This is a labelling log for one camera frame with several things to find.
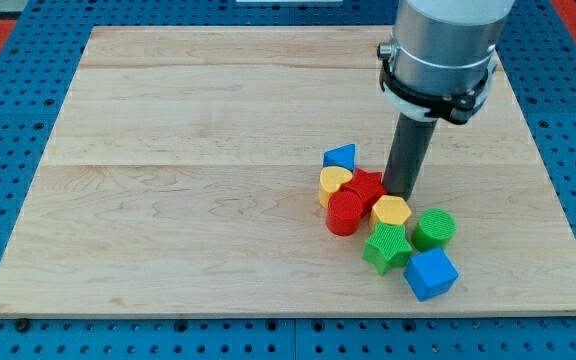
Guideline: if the blue cube block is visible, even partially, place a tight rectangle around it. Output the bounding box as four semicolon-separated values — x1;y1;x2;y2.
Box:
404;248;459;302

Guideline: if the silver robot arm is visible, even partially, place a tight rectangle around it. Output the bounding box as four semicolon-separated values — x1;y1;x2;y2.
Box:
390;0;514;96

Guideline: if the red star block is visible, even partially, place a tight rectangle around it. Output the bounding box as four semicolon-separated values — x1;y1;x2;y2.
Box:
341;167;387;215

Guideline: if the green star block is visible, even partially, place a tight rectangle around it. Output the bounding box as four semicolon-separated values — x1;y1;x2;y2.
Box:
362;222;412;275

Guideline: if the yellow heart block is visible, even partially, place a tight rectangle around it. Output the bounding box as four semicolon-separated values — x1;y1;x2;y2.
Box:
318;166;353;208

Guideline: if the blue triangle block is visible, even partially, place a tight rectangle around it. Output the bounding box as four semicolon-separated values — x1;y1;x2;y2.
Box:
322;143;356;172

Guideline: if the red cylinder block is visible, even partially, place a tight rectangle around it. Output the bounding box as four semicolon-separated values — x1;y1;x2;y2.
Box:
326;190;363;236

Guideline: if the yellow hexagon block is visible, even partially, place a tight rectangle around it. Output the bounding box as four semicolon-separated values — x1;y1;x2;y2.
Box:
369;195;412;231

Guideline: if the wooden board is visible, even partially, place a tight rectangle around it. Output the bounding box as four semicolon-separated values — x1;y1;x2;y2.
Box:
0;26;576;319

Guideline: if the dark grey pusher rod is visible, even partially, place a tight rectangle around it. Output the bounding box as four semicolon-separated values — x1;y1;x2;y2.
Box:
382;114;437;200

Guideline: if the green cylinder block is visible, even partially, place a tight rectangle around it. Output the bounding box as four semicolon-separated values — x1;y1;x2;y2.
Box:
412;208;458;252

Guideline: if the black and white clamp ring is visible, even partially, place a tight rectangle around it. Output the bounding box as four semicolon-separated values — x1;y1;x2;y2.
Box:
376;40;499;126

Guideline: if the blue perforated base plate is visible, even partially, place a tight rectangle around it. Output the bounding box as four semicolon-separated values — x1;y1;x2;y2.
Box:
0;0;576;359

